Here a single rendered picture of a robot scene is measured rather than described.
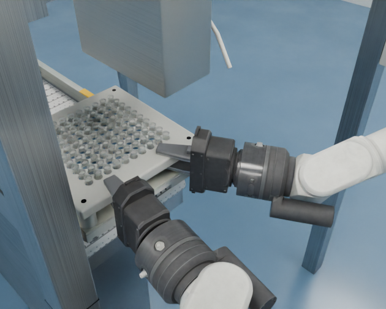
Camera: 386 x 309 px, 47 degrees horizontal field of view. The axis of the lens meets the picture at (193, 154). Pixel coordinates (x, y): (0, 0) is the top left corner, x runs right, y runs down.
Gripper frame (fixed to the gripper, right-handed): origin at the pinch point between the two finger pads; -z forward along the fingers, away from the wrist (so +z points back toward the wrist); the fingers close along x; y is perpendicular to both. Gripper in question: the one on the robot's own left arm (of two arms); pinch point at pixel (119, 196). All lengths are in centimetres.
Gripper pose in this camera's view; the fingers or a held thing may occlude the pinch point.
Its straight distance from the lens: 68.9
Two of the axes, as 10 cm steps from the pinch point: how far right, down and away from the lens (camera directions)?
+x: -0.3, 7.4, 6.7
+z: 6.1, 5.4, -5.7
